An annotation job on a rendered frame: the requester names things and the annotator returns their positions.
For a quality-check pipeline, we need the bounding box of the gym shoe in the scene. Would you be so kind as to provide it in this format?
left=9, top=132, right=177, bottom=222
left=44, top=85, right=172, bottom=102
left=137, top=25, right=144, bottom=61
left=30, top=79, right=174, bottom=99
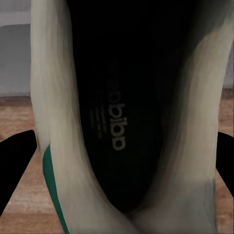
left=30, top=0, right=234, bottom=234

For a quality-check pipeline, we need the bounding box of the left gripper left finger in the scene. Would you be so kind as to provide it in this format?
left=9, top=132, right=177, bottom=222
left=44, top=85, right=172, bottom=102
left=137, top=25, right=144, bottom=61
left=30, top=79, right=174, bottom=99
left=0, top=130, right=37, bottom=217

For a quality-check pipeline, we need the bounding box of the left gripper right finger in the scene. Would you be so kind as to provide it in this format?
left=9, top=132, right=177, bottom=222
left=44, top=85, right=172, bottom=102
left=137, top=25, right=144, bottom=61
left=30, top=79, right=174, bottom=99
left=216, top=132, right=234, bottom=197

